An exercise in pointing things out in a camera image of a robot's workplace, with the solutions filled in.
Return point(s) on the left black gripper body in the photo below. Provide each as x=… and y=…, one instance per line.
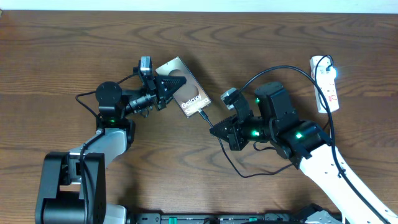
x=159, y=104

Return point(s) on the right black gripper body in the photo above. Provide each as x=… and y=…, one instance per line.
x=240, y=135

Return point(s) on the Galaxy S25 Ultra smartphone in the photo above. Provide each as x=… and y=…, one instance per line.
x=191, y=97

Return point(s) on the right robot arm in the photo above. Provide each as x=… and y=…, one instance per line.
x=305, y=145

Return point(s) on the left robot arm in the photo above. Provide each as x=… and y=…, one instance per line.
x=73, y=184

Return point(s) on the white USB charger plug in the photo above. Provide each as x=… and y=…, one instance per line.
x=325, y=73

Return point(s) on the white power strip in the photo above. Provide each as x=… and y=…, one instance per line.
x=327, y=93

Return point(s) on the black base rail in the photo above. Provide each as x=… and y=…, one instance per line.
x=156, y=218

